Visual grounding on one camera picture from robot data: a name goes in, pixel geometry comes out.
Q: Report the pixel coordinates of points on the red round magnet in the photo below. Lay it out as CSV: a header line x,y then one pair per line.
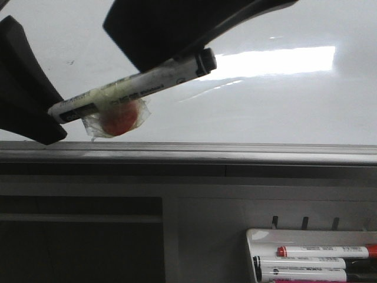
x,y
117,120

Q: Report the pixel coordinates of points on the black capped marker upper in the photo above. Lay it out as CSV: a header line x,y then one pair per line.
x,y
313,262

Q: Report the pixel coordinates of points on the pink marker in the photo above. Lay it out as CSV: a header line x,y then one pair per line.
x,y
297,281

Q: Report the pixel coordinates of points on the white marker tray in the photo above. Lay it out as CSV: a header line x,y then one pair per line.
x,y
264,242

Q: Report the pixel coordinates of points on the black capped marker lower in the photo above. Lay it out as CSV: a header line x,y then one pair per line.
x,y
316,274

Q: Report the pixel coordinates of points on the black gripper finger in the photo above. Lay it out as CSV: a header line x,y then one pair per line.
x,y
152,32
26,92

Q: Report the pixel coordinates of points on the white black whiteboard marker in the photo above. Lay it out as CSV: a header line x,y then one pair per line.
x,y
166,75

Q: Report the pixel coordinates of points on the grey whiteboard frame ledge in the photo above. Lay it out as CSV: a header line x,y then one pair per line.
x,y
187,159

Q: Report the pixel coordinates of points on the red capped marker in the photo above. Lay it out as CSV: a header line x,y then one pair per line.
x,y
364,252

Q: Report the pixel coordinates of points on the black capped marker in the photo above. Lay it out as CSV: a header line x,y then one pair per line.
x,y
316,274
313,262

